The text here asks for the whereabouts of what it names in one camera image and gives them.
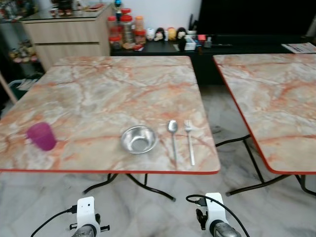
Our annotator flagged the stainless steel spoon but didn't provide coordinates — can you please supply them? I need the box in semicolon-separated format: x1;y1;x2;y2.
167;119;179;166

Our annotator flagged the orange jar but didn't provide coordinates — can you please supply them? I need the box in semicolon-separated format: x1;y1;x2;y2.
134;16;145;33

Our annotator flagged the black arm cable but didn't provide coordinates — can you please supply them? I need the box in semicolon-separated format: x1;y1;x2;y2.
186;194;251;237
30;206;79;237

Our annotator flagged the large clear jar red lid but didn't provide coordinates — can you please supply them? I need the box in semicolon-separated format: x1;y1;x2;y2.
121;15;135;48

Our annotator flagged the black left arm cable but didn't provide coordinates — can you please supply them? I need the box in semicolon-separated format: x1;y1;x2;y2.
30;206;79;237

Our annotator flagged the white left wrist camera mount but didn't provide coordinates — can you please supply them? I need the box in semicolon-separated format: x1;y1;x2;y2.
77;197;100;234

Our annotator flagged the purple plastic cup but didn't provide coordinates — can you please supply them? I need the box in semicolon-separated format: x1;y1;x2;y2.
26;122;57;152

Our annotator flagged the light wooden drawer cabinet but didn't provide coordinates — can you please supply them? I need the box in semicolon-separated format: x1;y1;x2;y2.
22;4;117;70

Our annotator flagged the small white box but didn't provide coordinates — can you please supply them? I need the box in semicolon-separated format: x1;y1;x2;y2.
184;39;197;51

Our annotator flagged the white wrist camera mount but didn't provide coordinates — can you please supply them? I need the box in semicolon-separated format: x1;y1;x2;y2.
205;193;228;234
77;197;100;234

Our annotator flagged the black television screen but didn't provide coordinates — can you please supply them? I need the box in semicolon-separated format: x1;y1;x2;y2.
197;0;316;36

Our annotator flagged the stainless steel fork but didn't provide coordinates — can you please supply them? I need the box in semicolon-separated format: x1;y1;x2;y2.
184;119;196;166

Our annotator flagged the small jar red lid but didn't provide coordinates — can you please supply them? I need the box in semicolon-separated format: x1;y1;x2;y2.
110;36;123;50
134;31;147;46

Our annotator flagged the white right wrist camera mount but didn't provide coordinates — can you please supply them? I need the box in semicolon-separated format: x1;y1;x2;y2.
205;193;228;234

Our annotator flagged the red white magazine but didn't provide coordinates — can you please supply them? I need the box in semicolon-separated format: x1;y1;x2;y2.
281;43;316;54

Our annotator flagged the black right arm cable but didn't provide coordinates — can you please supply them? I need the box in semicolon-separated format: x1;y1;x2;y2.
186;194;251;237

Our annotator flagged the stainless steel bowl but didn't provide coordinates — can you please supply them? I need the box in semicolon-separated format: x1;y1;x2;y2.
120;125;158;155

